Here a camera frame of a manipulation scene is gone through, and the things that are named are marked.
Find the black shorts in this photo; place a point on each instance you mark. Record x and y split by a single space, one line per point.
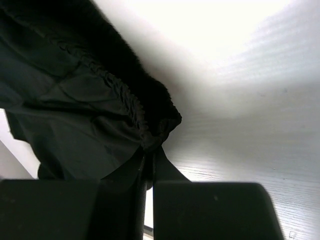
74 90

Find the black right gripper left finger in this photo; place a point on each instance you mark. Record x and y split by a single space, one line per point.
107 209

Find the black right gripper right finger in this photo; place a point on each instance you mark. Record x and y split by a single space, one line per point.
186 210

